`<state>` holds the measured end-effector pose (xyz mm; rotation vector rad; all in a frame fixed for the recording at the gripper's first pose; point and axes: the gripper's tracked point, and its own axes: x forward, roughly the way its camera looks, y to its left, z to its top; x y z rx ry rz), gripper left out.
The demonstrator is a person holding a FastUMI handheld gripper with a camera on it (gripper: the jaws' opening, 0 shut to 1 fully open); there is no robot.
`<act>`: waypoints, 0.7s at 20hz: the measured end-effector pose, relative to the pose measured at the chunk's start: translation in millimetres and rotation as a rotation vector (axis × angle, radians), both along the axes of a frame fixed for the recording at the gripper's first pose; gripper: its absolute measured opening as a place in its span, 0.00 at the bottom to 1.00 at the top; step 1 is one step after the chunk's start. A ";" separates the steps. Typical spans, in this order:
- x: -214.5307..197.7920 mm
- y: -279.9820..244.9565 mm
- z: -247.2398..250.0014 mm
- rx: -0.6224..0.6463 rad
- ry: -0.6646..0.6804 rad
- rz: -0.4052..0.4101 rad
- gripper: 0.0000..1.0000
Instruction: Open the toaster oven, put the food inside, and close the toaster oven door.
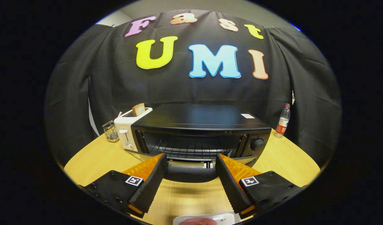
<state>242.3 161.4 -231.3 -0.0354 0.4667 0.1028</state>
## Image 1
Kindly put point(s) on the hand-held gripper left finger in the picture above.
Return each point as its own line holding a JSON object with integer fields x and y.
{"x": 151, "y": 187}

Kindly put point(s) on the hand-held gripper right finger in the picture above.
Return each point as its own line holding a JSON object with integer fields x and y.
{"x": 232, "y": 187}

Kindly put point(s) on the white rectangular plate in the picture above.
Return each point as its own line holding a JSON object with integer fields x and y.
{"x": 224, "y": 217}

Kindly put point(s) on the glass toaster oven door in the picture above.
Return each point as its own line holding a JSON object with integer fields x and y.
{"x": 191, "y": 175}

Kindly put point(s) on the pink ham slice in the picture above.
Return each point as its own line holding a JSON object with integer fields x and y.
{"x": 197, "y": 222}

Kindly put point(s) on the black toaster oven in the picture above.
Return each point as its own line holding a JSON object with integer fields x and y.
{"x": 197, "y": 117}

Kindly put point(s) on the black oven knob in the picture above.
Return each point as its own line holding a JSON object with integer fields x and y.
{"x": 257, "y": 144}

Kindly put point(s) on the white pop-up toaster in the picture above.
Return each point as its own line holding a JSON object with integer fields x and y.
{"x": 124, "y": 128}

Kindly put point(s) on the brown bread slice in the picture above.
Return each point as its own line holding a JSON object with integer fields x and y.
{"x": 138, "y": 109}

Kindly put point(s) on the clear water bottle red label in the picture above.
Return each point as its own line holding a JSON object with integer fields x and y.
{"x": 283, "y": 123}

